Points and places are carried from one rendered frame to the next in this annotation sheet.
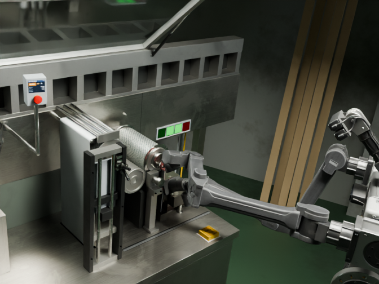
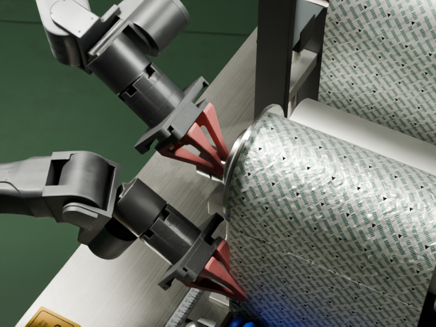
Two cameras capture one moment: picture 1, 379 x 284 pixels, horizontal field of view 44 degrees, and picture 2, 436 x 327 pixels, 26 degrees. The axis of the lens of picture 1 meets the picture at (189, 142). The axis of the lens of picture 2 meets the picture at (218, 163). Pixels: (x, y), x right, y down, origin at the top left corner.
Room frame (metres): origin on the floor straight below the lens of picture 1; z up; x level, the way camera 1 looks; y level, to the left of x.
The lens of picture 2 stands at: (2.60, -0.10, 2.07)
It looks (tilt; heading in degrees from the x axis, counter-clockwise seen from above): 48 degrees down; 164
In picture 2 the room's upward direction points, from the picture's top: straight up
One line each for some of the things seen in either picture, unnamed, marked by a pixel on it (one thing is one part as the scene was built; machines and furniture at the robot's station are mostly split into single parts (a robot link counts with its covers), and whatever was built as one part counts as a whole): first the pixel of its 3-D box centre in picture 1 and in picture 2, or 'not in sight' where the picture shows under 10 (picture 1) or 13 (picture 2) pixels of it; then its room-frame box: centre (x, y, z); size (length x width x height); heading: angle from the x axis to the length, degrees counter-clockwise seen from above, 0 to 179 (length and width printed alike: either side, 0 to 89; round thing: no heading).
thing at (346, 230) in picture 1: (342, 235); not in sight; (1.16, -0.48, 1.45); 0.09 x 0.08 x 0.12; 159
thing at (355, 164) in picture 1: (358, 167); not in sight; (1.63, -0.66, 1.45); 0.09 x 0.08 x 0.12; 159
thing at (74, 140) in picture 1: (73, 180); not in sight; (1.78, 0.49, 1.17); 0.34 x 0.05 x 0.54; 45
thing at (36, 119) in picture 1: (36, 128); not in sight; (1.54, 0.55, 1.51); 0.02 x 0.02 x 0.20
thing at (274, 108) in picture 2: (156, 159); (254, 163); (1.90, 0.14, 1.25); 0.15 x 0.01 x 0.15; 135
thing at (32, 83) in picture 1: (35, 90); not in sight; (1.53, 0.55, 1.66); 0.07 x 0.07 x 0.10; 33
